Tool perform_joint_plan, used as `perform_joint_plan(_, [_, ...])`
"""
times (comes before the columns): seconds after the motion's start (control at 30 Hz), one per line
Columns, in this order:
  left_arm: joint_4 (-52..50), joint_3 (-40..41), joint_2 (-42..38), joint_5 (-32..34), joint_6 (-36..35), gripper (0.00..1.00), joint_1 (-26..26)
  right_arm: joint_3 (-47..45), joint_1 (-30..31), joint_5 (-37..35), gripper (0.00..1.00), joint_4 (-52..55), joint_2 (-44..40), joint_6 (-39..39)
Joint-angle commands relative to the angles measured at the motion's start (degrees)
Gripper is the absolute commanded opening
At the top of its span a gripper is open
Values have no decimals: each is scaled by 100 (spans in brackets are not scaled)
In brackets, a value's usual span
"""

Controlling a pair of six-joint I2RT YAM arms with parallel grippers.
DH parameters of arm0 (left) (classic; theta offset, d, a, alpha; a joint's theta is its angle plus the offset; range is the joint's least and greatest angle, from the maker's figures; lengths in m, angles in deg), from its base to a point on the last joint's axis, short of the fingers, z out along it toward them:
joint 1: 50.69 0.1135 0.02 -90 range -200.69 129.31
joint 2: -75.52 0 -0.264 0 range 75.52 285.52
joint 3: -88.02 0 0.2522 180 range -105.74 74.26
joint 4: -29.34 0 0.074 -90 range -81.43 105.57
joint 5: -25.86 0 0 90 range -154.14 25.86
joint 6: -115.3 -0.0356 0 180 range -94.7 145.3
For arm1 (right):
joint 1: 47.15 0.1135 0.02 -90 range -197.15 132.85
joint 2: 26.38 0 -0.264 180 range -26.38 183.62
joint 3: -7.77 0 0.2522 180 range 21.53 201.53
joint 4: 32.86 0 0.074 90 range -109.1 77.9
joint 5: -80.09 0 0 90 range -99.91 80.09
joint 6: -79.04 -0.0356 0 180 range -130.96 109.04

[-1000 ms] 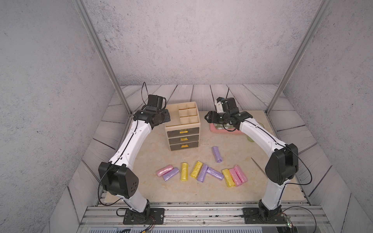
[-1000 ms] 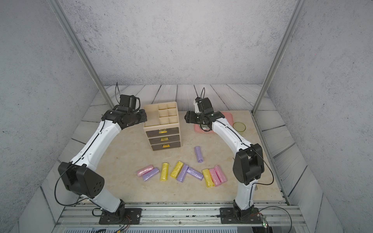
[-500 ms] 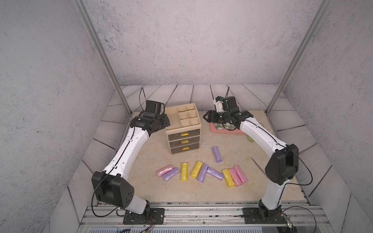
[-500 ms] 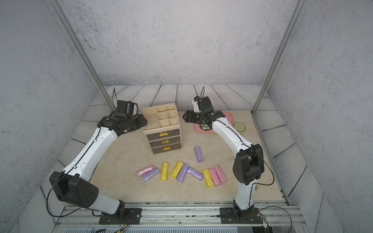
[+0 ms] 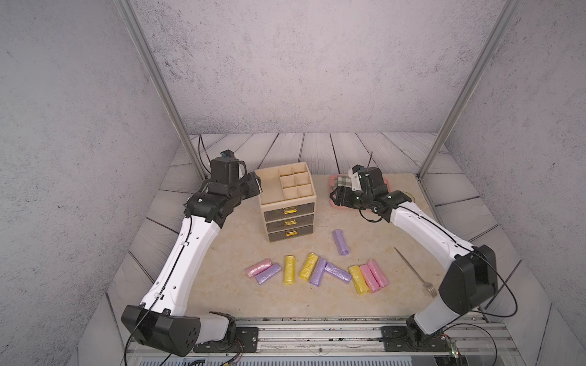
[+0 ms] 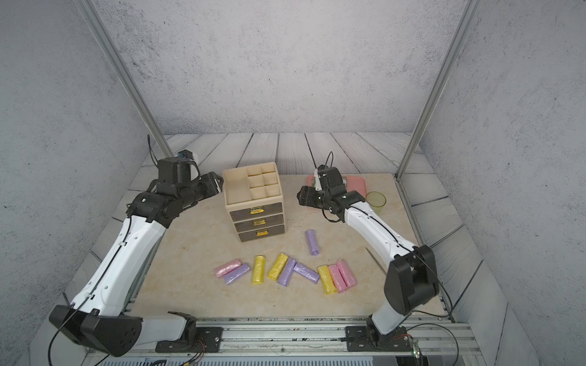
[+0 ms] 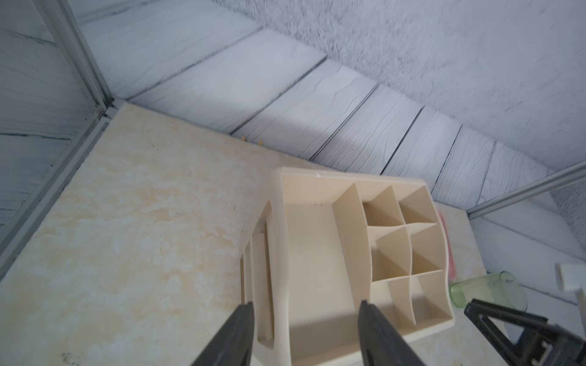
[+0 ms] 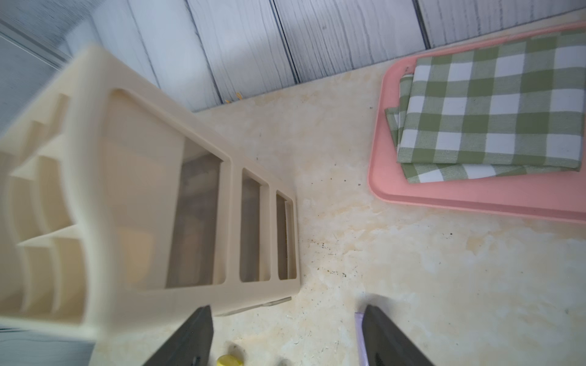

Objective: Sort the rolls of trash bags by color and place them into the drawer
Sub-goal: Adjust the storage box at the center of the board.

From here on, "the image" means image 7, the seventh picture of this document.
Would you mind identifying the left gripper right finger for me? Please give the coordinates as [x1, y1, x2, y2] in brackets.
[358, 300, 424, 366]

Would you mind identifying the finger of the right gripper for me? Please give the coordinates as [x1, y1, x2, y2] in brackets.
[465, 299, 585, 365]

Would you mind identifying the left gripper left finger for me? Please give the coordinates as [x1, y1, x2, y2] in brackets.
[192, 302, 255, 366]

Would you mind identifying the beige drawer organizer cabinet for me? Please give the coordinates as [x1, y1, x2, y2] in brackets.
[241, 168, 455, 365]

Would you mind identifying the green translucent cup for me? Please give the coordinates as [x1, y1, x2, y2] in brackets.
[449, 271, 528, 312]

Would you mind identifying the pink plastic tray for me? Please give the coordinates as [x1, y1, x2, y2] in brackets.
[438, 210, 457, 282]

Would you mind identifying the right aluminium frame post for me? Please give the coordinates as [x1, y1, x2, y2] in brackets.
[467, 161, 586, 220]

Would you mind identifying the aluminium frame post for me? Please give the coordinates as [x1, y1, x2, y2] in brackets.
[1, 1, 112, 272]
[467, 161, 586, 220]

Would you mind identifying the left aluminium frame post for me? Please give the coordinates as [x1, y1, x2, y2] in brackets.
[1, 1, 112, 272]

